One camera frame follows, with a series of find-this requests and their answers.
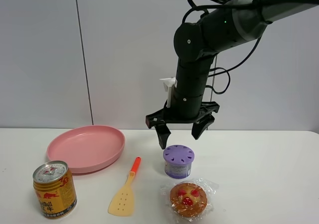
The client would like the wrapped fruit tart pastry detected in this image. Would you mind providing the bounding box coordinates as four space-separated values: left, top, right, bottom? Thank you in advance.
159 178 219 224

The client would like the pink round plate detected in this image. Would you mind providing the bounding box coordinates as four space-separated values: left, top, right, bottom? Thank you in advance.
46 125 125 174

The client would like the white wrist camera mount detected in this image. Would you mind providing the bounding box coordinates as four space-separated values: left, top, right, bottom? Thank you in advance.
161 77 176 108

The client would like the purple lidded air freshener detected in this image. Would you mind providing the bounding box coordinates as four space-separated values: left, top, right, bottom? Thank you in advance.
163 145 195 179

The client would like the yellow spatula orange handle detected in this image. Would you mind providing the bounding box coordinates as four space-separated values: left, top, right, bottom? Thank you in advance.
108 157 142 217

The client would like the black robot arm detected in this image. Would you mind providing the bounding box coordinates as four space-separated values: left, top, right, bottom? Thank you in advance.
146 0 319 149

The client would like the gold Red Bull can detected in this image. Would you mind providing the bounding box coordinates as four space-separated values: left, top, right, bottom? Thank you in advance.
32 161 77 220

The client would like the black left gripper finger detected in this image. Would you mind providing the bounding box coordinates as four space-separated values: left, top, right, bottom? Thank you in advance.
191 114 215 139

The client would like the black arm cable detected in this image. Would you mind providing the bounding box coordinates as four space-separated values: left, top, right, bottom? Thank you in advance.
183 0 262 95

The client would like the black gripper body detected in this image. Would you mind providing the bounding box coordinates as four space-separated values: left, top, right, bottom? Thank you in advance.
146 102 220 128

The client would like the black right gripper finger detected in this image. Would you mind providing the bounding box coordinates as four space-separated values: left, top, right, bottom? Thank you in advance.
155 124 171 149

